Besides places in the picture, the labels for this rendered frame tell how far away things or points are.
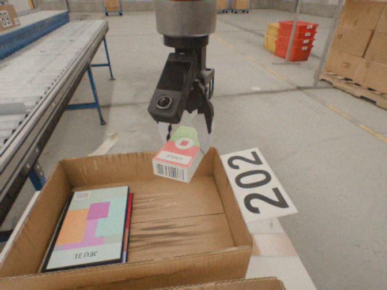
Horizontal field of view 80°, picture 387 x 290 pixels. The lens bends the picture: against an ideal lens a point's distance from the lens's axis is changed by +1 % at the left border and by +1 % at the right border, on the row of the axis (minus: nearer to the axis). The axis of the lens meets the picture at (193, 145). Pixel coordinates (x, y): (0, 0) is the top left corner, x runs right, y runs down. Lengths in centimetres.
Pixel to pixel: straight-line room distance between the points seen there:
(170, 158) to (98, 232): 22
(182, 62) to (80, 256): 38
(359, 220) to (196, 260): 149
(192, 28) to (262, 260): 43
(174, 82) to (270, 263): 38
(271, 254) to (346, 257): 108
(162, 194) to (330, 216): 131
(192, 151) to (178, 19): 22
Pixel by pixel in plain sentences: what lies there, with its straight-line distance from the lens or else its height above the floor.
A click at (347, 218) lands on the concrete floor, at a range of 178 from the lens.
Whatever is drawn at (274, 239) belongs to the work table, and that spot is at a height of 75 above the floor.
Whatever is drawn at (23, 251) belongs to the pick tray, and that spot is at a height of 82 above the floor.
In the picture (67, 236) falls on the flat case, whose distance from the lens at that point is 55.
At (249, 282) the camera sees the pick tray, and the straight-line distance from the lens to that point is 38.
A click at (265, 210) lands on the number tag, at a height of 86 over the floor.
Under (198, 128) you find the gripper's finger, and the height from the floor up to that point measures 98.
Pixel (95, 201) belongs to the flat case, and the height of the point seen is 78.
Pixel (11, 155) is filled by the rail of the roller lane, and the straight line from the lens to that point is 96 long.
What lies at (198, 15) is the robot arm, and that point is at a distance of 35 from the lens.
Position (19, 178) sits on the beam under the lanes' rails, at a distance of 100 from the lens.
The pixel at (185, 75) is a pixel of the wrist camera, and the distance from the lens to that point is 35.
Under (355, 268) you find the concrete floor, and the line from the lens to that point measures 157.
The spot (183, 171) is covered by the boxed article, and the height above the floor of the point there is 92.
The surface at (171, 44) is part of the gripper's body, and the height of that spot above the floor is 112.
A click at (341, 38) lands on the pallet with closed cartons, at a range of 405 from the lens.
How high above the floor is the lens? 119
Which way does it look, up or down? 34 degrees down
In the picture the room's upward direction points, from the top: straight up
